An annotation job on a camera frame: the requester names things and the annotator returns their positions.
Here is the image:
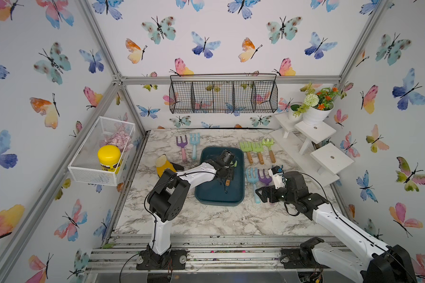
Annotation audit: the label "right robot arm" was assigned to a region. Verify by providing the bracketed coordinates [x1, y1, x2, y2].
[255, 169, 417, 283]

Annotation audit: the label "green fork wooden handle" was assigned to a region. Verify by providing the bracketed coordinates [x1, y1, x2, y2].
[251, 142, 264, 165]

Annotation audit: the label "white wire wall basket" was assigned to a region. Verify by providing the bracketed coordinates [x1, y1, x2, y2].
[68, 116, 135, 186]

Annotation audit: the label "dark teal storage box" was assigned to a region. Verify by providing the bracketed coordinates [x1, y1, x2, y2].
[194, 146, 245, 206]

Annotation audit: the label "yellow black garden glove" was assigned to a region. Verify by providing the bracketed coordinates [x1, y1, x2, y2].
[155, 154, 184, 177]

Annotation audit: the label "white stepped wooden shelf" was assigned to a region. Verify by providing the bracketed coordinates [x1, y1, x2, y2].
[270, 113, 354, 186]

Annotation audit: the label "blue fork white handle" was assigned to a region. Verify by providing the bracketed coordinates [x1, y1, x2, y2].
[190, 133, 201, 160]

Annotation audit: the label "blue rake white handle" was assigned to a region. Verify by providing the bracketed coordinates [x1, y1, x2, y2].
[246, 167, 261, 204]

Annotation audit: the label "black wire wall basket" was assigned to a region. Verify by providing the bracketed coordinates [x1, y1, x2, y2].
[165, 73, 279, 116]

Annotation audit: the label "white flower pot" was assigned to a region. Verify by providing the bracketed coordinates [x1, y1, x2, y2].
[302, 107, 332, 127]

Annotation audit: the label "purple rake pink handle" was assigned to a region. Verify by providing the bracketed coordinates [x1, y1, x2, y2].
[176, 135, 188, 162]

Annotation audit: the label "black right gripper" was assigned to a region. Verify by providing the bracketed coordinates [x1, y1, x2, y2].
[254, 183, 296, 206]

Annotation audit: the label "pink items bag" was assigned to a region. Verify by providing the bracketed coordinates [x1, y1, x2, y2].
[105, 131, 133, 152]

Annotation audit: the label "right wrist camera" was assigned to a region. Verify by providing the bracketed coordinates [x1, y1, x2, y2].
[269, 166, 286, 189]

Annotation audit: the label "yellow lidded jar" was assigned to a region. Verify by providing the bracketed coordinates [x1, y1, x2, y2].
[98, 145, 121, 175]

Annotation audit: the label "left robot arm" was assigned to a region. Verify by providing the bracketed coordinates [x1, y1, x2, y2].
[136, 150, 235, 270]

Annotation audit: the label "artificial flowers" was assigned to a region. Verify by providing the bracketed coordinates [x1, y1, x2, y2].
[296, 83, 342, 114]

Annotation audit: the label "green rake wooden handle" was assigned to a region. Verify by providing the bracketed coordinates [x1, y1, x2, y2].
[225, 160, 238, 187]
[239, 141, 254, 165]
[262, 139, 276, 163]

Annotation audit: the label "purple fork pink handle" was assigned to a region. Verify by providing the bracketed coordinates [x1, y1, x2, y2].
[258, 169, 272, 186]

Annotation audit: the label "small white pot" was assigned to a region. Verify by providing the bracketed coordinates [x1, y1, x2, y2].
[288, 103, 302, 122]

